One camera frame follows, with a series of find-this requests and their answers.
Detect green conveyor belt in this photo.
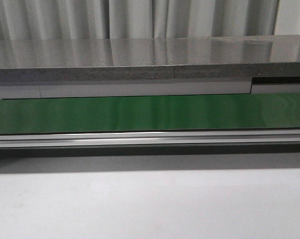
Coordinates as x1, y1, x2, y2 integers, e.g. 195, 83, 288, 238
0, 93, 300, 134

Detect white pleated curtain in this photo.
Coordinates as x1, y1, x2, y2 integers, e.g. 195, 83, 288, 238
0, 0, 300, 40

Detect aluminium conveyor front rail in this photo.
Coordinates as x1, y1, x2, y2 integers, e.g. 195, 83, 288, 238
0, 128, 300, 149

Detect grey conveyor back rail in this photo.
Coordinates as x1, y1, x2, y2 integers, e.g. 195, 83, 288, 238
0, 77, 300, 99

